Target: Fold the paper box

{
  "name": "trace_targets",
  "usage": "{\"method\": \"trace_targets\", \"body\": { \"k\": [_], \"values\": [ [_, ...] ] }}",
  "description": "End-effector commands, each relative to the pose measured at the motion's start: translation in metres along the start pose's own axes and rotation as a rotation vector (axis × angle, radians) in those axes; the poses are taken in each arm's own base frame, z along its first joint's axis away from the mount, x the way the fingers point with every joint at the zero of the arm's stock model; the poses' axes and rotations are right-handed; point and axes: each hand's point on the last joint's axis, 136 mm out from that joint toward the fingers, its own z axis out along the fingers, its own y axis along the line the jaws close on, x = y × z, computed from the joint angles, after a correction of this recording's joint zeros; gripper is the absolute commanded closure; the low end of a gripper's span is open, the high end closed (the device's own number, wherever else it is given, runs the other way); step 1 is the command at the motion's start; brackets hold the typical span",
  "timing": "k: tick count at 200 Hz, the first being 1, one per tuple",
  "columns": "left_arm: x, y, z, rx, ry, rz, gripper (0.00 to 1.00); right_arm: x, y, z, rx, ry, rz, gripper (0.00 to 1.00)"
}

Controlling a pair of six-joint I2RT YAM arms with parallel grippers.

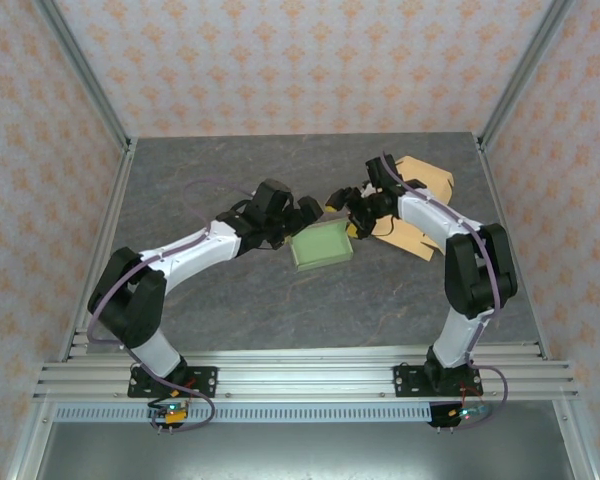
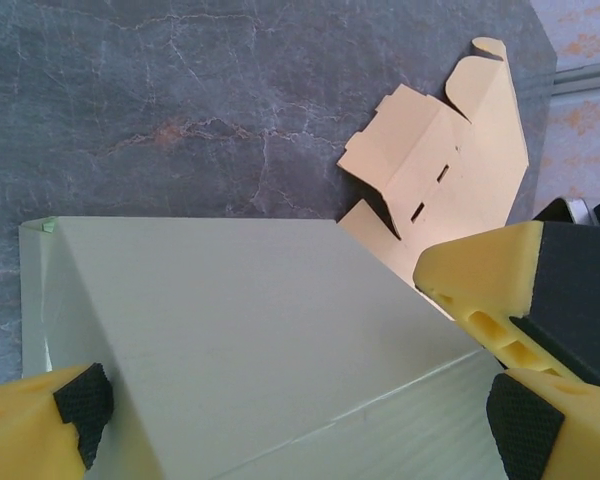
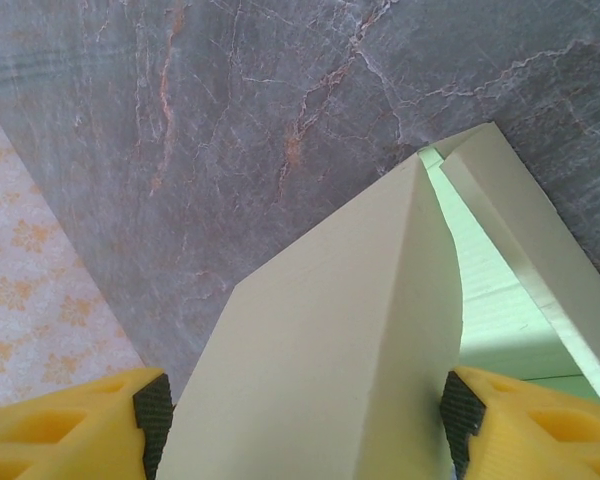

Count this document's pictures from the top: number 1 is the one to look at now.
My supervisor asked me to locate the aluminium frame post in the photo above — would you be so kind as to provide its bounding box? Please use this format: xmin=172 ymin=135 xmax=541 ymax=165
xmin=477 ymin=0 xmax=579 ymax=151
xmin=32 ymin=0 xmax=134 ymax=154

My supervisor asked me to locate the green paper box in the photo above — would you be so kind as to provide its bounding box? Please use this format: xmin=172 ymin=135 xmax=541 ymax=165
xmin=288 ymin=218 xmax=355 ymax=274

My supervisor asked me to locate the aluminium extrusion cross beam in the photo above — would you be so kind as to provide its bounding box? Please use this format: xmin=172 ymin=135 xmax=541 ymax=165
xmin=32 ymin=342 xmax=581 ymax=401

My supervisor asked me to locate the aluminium side rail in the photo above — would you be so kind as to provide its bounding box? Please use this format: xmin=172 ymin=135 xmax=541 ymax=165
xmin=474 ymin=134 xmax=551 ymax=361
xmin=57 ymin=138 xmax=139 ymax=362

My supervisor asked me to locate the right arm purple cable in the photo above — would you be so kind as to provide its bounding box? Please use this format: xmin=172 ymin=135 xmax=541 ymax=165
xmin=379 ymin=149 xmax=510 ymax=431

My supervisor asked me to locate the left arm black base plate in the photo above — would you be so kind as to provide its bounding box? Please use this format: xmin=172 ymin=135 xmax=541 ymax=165
xmin=127 ymin=366 xmax=219 ymax=399

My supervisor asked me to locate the slotted grey cable duct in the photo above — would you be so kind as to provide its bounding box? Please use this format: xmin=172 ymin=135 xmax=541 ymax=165
xmin=54 ymin=403 xmax=434 ymax=424

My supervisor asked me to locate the aluminium frame leg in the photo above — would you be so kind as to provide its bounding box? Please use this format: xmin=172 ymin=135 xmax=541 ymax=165
xmin=7 ymin=399 xmax=56 ymax=480
xmin=554 ymin=399 xmax=600 ymax=480

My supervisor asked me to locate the orange paper box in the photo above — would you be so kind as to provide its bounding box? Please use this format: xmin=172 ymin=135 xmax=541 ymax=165
xmin=374 ymin=154 xmax=456 ymax=262

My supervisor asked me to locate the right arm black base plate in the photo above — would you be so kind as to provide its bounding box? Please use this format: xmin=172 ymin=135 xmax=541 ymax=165
xmin=393 ymin=363 xmax=484 ymax=399

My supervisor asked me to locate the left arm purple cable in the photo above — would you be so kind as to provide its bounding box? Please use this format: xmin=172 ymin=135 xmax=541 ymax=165
xmin=87 ymin=178 xmax=255 ymax=434

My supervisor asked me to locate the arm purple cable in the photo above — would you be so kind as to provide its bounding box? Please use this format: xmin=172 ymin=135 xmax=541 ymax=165
xmin=379 ymin=149 xmax=510 ymax=431
xmin=87 ymin=178 xmax=255 ymax=434

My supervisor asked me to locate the grey metal sheet panel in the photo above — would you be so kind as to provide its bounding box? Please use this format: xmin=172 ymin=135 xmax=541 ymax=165
xmin=37 ymin=422 xmax=566 ymax=480

